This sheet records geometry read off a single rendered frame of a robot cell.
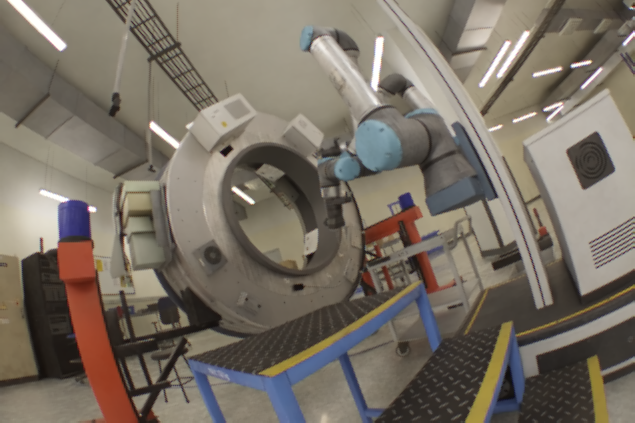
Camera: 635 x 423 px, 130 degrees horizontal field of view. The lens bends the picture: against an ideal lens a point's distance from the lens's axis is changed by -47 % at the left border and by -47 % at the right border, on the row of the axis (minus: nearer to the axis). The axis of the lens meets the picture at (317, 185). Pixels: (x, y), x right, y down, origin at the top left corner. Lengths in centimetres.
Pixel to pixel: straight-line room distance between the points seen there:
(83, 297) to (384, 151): 99
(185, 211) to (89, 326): 68
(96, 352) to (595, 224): 145
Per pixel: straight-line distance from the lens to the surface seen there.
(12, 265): 532
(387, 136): 75
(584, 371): 88
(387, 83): 166
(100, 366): 97
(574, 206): 89
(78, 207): 95
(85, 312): 96
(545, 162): 88
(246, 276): 134
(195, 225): 130
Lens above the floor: 72
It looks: 18 degrees up
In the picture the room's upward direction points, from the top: 20 degrees counter-clockwise
